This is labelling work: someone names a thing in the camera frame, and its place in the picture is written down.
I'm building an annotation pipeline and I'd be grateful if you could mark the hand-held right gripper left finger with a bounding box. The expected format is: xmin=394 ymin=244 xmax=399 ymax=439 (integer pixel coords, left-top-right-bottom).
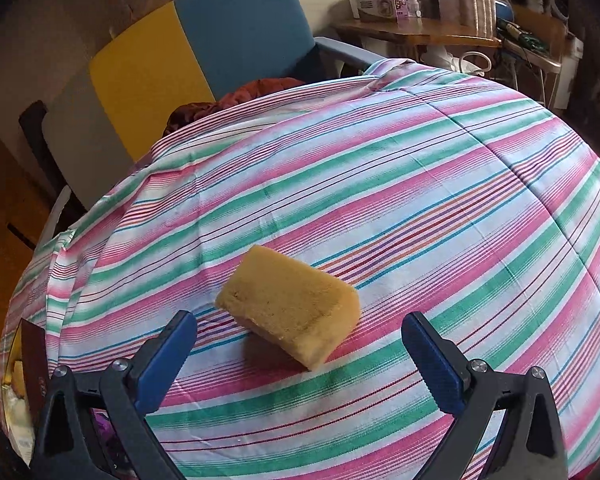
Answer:
xmin=30 ymin=310 xmax=199 ymax=480

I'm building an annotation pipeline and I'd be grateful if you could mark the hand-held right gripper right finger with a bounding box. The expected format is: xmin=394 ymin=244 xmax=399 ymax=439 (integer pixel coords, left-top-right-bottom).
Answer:
xmin=401 ymin=311 xmax=568 ymax=480

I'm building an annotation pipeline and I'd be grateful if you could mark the purple snack packet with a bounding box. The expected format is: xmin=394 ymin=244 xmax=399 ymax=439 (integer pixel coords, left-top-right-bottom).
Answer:
xmin=92 ymin=410 xmax=131 ymax=476

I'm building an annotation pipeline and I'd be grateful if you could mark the gold metal tin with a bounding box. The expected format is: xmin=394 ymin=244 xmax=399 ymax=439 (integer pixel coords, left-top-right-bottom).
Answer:
xmin=0 ymin=317 xmax=48 ymax=466

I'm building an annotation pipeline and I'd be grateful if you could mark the yellow sponge cake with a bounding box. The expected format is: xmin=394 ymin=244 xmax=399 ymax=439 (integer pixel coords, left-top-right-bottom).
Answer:
xmin=215 ymin=245 xmax=361 ymax=372

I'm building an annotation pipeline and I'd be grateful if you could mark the striped blanket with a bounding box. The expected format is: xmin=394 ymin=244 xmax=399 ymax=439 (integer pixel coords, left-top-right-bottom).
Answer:
xmin=0 ymin=57 xmax=600 ymax=480

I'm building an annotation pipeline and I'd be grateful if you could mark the dark red cloth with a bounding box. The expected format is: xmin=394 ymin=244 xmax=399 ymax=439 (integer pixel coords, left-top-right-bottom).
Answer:
xmin=162 ymin=77 xmax=306 ymax=136

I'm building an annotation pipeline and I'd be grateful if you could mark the black chair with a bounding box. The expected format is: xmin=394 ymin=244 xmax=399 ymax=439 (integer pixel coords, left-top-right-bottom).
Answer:
xmin=19 ymin=100 xmax=68 ymax=191

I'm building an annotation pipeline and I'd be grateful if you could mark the cluttered white desk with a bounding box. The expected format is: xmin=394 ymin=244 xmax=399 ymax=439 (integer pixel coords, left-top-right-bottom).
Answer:
xmin=495 ymin=5 xmax=586 ymax=111

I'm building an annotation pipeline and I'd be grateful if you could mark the wooden side table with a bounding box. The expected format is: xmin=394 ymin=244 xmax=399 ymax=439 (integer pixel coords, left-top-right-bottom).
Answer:
xmin=332 ymin=20 xmax=503 ymax=61

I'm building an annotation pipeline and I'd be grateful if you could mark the grey yellow blue armchair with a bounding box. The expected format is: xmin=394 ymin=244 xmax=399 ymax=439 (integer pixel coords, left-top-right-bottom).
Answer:
xmin=40 ymin=0 xmax=396 ymax=211

